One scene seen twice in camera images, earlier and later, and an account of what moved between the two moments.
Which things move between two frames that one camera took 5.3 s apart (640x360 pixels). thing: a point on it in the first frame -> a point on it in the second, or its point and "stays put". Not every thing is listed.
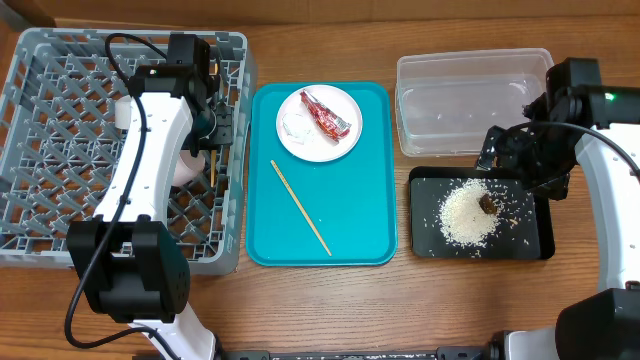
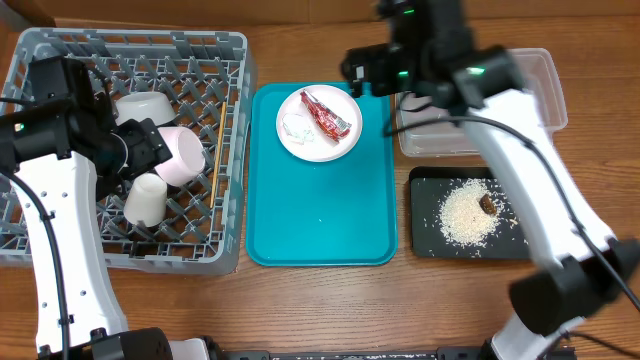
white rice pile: (462, 220) stays put
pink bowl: (188, 167) stays put
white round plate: (319, 123) stays put
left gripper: (224, 136) -> (151, 148)
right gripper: (498, 145) -> (357, 70)
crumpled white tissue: (297, 128) stays put
